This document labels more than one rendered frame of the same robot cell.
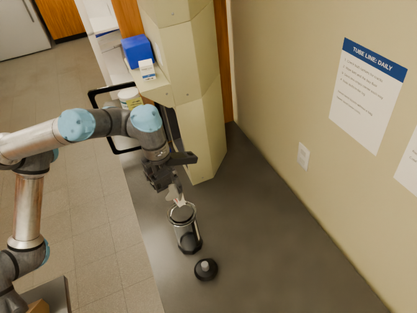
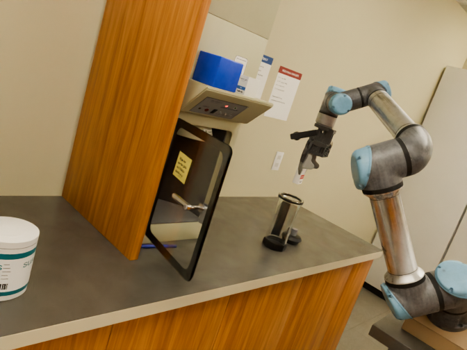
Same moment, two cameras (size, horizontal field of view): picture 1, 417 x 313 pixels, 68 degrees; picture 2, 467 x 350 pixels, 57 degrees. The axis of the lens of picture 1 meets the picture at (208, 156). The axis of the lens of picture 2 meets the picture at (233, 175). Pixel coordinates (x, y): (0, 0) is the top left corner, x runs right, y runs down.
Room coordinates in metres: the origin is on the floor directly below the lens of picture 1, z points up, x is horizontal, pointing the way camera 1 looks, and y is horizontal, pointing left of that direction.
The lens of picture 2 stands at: (1.84, 1.41, 1.57)
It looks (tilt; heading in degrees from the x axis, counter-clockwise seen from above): 13 degrees down; 237
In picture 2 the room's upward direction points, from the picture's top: 18 degrees clockwise
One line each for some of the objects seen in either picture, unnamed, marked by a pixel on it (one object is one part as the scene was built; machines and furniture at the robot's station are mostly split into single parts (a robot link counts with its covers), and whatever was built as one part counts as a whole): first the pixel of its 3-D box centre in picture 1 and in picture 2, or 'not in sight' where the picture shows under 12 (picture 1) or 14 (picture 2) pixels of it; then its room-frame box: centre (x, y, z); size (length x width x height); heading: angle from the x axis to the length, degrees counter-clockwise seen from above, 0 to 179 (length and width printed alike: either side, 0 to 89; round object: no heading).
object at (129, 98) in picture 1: (131, 119); (183, 195); (1.29, 0.35, 1.19); 0.30 x 0.01 x 0.40; 97
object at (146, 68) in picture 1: (147, 69); (247, 86); (1.09, 0.18, 1.54); 0.05 x 0.05 x 0.06; 8
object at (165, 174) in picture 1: (160, 168); (320, 140); (0.68, 0.15, 1.42); 0.09 x 0.08 x 0.12; 120
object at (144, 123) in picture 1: (147, 127); (333, 101); (0.68, 0.15, 1.58); 0.09 x 0.08 x 0.11; 60
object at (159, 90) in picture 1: (147, 81); (226, 105); (1.15, 0.20, 1.46); 0.32 x 0.12 x 0.10; 16
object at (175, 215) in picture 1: (185, 228); (283, 220); (0.70, 0.13, 1.06); 0.11 x 0.11 x 0.21
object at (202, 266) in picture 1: (205, 267); (292, 235); (0.57, 0.07, 0.97); 0.09 x 0.09 x 0.07
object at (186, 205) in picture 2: not in sight; (187, 202); (1.31, 0.43, 1.20); 0.10 x 0.05 x 0.03; 97
